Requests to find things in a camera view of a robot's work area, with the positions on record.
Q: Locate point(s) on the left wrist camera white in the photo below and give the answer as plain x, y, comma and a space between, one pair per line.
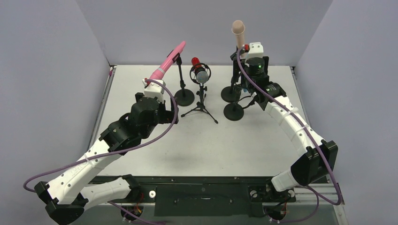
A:
153, 90

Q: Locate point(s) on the teal microphone black stand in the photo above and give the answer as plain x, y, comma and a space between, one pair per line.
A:
233, 111

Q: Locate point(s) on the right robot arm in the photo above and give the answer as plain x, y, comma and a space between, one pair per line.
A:
316, 156

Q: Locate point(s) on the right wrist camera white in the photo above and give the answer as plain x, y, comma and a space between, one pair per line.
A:
253, 50

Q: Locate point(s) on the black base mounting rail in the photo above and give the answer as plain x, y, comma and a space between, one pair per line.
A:
221, 201

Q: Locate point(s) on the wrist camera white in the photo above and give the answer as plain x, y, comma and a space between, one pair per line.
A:
253, 50
153, 90

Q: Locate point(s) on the pink microphone black stand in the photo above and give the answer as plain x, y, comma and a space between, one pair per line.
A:
183, 97

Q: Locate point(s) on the beige microphone black stand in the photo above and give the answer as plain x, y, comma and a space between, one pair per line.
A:
237, 77

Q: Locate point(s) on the black tripod shock-mount stand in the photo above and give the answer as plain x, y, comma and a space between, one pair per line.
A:
201, 103

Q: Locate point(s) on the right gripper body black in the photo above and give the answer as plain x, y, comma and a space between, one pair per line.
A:
235, 62

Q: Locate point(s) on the red mesh microphone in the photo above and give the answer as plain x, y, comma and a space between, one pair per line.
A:
200, 72

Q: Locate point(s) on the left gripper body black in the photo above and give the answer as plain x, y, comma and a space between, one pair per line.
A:
166, 116

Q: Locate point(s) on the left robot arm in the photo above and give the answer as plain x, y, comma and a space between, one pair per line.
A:
69, 195

